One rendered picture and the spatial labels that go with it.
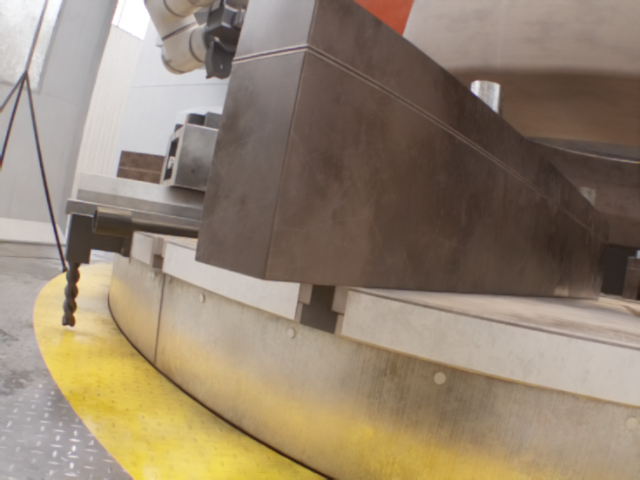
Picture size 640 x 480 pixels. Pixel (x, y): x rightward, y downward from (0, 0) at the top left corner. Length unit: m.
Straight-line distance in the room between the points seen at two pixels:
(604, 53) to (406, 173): 0.68
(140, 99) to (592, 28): 5.53
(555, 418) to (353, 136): 0.44
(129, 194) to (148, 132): 4.22
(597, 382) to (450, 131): 0.50
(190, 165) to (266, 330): 0.99
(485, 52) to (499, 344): 0.88
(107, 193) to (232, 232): 1.22
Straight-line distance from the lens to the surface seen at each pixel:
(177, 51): 1.12
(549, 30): 1.33
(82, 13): 4.22
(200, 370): 1.06
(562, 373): 0.63
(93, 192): 1.82
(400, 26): 0.82
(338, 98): 0.66
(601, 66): 1.26
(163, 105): 6.00
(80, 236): 1.44
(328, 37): 0.66
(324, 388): 0.81
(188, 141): 1.79
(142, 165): 3.03
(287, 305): 0.82
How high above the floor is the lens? 0.37
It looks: 1 degrees down
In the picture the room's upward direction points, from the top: 10 degrees clockwise
